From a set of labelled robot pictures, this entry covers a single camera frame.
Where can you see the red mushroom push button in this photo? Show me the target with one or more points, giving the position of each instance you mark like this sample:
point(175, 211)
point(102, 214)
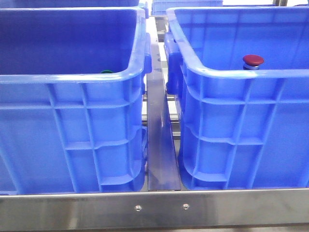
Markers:
point(252, 62)

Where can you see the steel divider bar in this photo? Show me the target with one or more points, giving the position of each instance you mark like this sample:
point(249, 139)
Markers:
point(163, 171)

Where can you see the green mushroom push button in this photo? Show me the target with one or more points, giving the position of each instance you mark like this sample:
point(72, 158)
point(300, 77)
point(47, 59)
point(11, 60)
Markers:
point(106, 71)

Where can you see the right blue plastic bin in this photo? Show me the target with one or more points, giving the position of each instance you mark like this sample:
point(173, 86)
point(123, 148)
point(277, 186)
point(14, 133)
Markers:
point(241, 129)

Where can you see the blue plastic bin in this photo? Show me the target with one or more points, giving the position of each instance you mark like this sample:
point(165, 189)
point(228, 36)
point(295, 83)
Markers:
point(64, 126)
point(241, 129)

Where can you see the left blue plastic bin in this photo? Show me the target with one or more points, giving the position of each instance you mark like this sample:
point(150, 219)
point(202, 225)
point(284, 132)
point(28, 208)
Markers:
point(64, 126)

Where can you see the far right blue bin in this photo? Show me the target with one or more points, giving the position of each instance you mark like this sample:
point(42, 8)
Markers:
point(159, 6)

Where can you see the far left blue bin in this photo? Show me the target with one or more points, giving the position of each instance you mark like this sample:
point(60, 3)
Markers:
point(74, 3)

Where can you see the steel front rail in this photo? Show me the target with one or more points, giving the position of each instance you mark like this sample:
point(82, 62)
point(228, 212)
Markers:
point(155, 210)

